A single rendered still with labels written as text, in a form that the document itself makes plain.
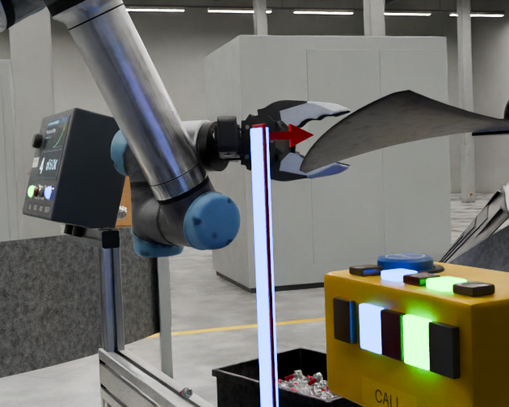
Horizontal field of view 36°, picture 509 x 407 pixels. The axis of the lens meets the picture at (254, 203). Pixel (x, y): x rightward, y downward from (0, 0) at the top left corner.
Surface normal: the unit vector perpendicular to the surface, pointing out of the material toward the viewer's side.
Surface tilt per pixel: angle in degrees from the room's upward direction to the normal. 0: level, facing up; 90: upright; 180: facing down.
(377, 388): 90
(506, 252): 56
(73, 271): 90
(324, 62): 90
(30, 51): 90
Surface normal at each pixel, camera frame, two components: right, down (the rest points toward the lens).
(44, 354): 0.71, 0.01
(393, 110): 0.04, 0.98
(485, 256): -0.41, -0.51
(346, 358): -0.90, 0.06
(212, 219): 0.55, 0.03
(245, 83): 0.28, 0.04
